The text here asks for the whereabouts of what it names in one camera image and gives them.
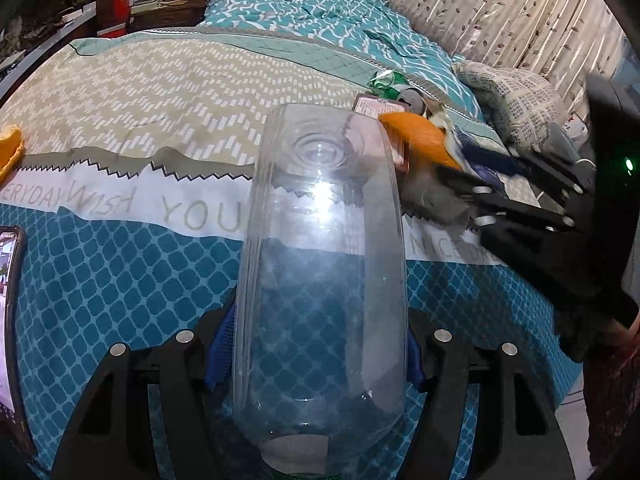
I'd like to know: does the red brown cardboard box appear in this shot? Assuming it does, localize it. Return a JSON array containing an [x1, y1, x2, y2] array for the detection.
[[352, 93, 409, 174]]

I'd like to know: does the crushed green soda can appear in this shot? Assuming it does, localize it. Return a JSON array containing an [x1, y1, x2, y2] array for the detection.
[[368, 70, 426, 115]]

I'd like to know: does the clear plastic bottle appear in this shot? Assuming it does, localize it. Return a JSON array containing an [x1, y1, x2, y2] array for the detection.
[[232, 103, 408, 479]]

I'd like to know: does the beige checked pillow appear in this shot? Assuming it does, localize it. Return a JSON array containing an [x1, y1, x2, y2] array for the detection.
[[452, 61, 570, 150]]

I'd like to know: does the smartphone with dark case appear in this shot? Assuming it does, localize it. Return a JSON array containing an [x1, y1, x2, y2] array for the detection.
[[1, 226, 37, 456]]

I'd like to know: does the beige leaf pattern curtain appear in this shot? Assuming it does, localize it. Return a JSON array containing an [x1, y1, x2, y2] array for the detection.
[[387, 0, 625, 116]]

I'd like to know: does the patterned bed sheet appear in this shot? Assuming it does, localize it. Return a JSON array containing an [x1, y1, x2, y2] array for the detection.
[[1, 27, 496, 468]]

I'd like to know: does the teal white patterned quilt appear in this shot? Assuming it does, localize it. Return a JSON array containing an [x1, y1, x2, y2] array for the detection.
[[202, 0, 483, 119]]

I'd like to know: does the orange peel on bed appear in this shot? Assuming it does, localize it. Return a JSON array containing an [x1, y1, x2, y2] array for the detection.
[[0, 125, 25, 183]]

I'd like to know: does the red gift box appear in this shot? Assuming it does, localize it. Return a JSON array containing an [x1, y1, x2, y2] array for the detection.
[[96, 0, 130, 38]]

